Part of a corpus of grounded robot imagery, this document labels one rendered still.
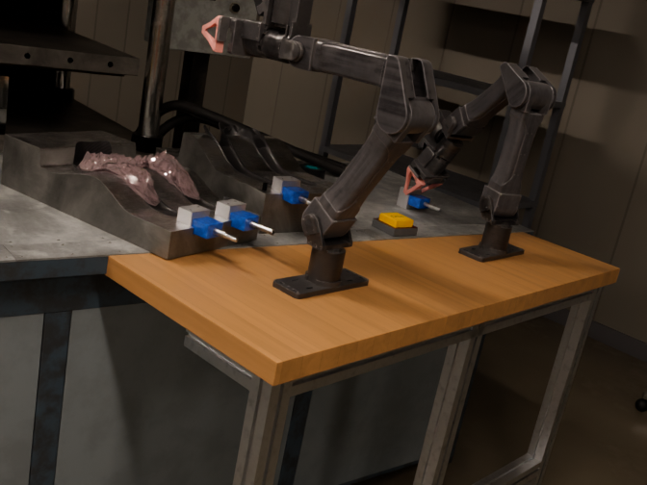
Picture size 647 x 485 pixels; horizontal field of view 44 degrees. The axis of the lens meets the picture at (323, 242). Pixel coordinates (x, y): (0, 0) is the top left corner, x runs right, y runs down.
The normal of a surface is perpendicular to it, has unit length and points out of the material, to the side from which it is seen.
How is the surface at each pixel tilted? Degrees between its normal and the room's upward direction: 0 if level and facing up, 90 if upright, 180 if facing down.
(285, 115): 90
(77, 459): 90
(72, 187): 90
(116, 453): 90
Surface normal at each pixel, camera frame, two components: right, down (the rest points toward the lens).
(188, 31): 0.61, 0.34
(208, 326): -0.68, 0.09
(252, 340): 0.18, -0.94
